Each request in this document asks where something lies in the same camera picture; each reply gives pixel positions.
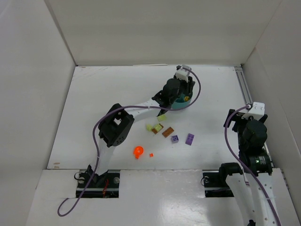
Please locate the aluminium rail at right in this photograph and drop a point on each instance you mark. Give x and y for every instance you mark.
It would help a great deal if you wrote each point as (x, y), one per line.
(243, 84)

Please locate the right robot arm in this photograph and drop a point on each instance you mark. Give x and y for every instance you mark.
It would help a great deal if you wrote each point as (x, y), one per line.
(250, 177)

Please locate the brown flat lego plate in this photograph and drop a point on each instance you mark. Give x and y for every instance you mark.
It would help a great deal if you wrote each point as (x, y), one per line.
(168, 132)

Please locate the purple curved lego brick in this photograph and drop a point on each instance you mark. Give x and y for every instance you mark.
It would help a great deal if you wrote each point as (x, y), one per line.
(189, 139)

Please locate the purple square lego brick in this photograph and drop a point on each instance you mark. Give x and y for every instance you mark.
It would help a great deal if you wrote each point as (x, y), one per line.
(174, 139)

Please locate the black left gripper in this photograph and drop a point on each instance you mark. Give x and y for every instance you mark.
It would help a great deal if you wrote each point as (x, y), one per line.
(188, 85)

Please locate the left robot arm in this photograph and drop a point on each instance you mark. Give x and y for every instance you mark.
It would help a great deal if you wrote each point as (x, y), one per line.
(113, 128)

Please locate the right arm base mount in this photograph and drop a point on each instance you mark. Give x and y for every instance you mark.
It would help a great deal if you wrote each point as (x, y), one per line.
(213, 186)

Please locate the brown lego plate under green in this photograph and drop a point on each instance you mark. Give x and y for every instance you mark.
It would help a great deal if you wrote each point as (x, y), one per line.
(155, 131)

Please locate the light green curved lego brick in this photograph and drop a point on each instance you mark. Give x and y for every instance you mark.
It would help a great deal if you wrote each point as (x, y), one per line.
(161, 118)

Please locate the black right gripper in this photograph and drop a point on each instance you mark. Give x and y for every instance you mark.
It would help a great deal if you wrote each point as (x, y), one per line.
(235, 121)

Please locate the light green tipped lego brick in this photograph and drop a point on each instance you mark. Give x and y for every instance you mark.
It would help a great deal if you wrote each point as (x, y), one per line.
(149, 127)

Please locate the teal round divided container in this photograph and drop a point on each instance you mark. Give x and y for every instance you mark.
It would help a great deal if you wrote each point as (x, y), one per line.
(180, 102)

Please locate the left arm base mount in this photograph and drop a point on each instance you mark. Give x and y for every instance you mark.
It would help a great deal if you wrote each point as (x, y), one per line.
(104, 186)

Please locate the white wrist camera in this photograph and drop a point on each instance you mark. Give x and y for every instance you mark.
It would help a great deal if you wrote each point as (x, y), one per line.
(257, 111)
(183, 72)

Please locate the orange plastic ring disc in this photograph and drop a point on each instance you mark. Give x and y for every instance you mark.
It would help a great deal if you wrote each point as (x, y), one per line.
(138, 151)

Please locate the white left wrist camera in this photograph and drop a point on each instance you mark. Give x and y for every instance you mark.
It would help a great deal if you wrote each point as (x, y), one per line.
(183, 72)

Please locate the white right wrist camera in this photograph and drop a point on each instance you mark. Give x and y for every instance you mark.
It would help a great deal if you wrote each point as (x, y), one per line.
(257, 111)

